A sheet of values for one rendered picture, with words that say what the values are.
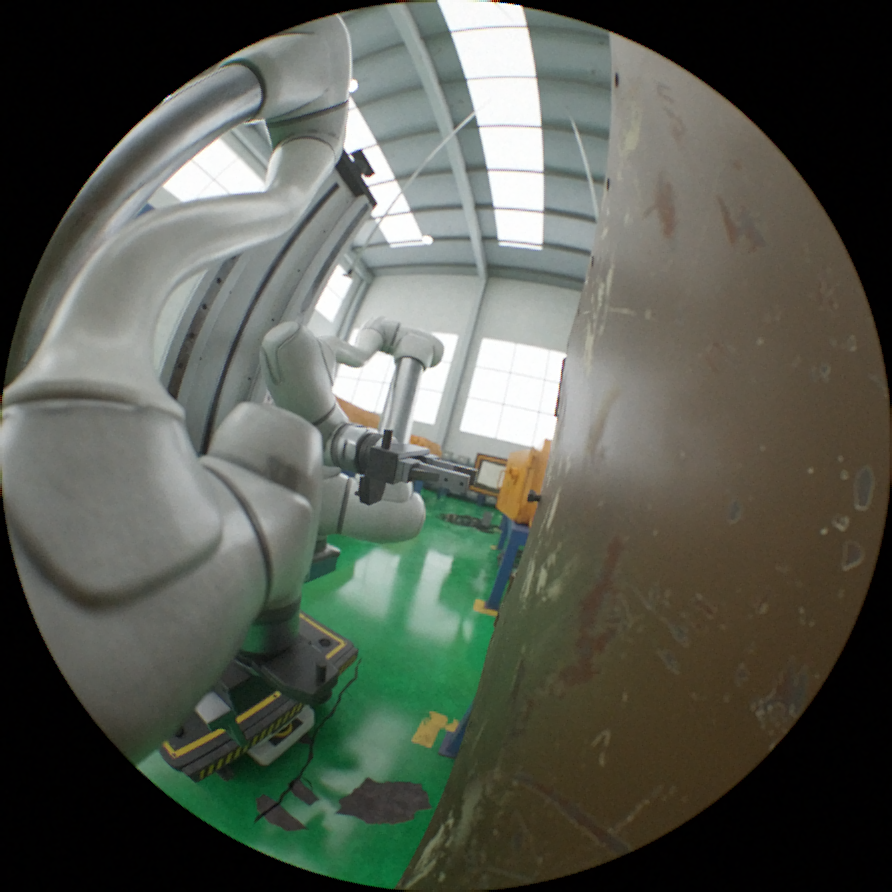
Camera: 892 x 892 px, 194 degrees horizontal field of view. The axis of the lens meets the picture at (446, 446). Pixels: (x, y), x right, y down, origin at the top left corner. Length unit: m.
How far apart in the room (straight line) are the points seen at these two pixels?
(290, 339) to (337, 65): 0.43
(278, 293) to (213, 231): 0.60
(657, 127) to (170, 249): 0.21
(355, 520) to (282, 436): 0.48
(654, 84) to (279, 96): 0.36
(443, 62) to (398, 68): 1.06
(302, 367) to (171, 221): 0.32
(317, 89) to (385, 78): 8.37
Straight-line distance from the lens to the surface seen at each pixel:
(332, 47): 0.48
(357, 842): 0.96
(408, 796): 1.01
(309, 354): 0.43
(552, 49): 8.05
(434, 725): 1.17
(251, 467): 0.18
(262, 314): 0.75
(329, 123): 0.49
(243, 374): 0.72
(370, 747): 1.07
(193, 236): 0.17
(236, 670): 0.31
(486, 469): 3.66
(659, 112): 0.15
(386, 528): 0.65
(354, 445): 0.45
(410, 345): 0.92
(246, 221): 0.23
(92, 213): 0.33
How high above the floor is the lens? 0.96
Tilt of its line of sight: 4 degrees up
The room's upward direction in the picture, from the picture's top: 15 degrees clockwise
